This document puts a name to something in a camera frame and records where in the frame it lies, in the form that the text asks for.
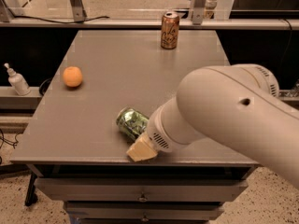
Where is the black cable on shelf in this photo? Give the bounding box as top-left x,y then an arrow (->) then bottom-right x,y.
7,7 -> 110,24

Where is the grey drawer cabinet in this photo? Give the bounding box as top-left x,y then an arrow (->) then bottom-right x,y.
12,30 -> 256,224

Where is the grey drawer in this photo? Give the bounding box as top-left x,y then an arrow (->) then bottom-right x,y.
36,178 -> 248,203
64,202 -> 223,220

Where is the green soda can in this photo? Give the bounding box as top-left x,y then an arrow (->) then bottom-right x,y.
116,107 -> 149,141

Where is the orange soda can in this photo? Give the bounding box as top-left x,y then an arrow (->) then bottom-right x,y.
161,11 -> 179,49

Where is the lower grey drawer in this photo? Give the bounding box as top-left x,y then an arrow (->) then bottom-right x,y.
64,202 -> 223,220

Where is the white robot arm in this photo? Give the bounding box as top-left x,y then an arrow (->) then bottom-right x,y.
127,64 -> 299,189

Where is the left metal bracket post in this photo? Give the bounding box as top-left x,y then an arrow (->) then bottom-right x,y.
69,0 -> 87,22

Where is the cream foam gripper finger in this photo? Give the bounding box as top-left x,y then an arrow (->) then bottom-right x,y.
126,133 -> 158,162

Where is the upper grey drawer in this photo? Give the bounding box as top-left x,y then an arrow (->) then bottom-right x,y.
36,178 -> 248,203

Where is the orange fruit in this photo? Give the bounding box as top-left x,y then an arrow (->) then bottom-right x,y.
63,66 -> 83,88

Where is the white pump bottle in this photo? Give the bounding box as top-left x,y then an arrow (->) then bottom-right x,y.
4,63 -> 30,96

